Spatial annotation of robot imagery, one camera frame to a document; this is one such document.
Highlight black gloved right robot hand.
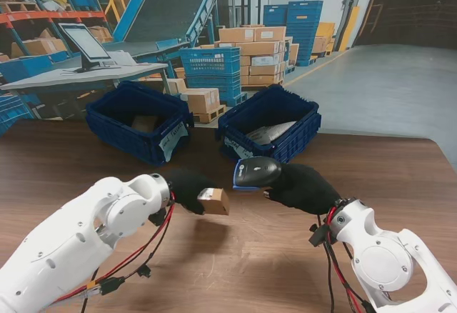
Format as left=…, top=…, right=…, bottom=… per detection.
left=263, top=163, right=343, bottom=217

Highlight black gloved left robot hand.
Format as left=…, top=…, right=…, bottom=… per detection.
left=166, top=169, right=219, bottom=217

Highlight brown cardboard parcel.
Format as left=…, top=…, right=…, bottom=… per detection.
left=197, top=187, right=231, bottom=217

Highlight black and blue barcode scanner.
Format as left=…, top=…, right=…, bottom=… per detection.
left=231, top=156, right=283, bottom=193

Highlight white padded mailer bag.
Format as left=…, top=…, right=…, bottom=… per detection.
left=245, top=120, right=297, bottom=143

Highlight small cardboard box with label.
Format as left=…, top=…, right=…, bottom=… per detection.
left=131, top=114, right=161, bottom=132

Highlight blue ribbed plastic bin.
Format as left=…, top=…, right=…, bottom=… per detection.
left=214, top=84, right=321, bottom=166

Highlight handwritten boxed parcels paper label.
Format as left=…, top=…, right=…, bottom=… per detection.
left=158, top=121, right=189, bottom=164

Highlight crumpled handwritten paper label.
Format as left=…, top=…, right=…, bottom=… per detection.
left=223, top=136, right=256, bottom=160

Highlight blue bin boxed parcels label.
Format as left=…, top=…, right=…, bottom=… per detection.
left=85, top=80, right=195, bottom=167

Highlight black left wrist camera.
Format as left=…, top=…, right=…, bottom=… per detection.
left=147, top=209, right=168, bottom=227

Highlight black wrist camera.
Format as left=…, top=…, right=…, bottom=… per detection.
left=147, top=209, right=168, bottom=227
left=308, top=223, right=328, bottom=247

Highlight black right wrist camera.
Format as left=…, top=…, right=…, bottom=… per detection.
left=308, top=223, right=328, bottom=247

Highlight red black left arm cables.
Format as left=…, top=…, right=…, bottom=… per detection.
left=46, top=193, right=176, bottom=313

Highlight red black arm cables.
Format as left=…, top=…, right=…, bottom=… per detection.
left=308, top=205, right=376, bottom=313
left=46, top=193, right=176, bottom=313

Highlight red black right arm cables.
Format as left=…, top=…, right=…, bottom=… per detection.
left=308, top=205, right=376, bottom=313

